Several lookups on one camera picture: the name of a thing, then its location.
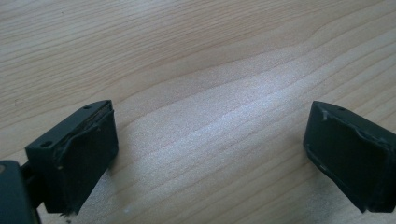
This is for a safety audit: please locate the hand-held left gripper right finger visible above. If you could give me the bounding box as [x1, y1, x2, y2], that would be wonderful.
[303, 100, 396, 214]

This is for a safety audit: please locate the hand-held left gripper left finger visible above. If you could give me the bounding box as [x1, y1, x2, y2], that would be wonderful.
[24, 99, 120, 217]

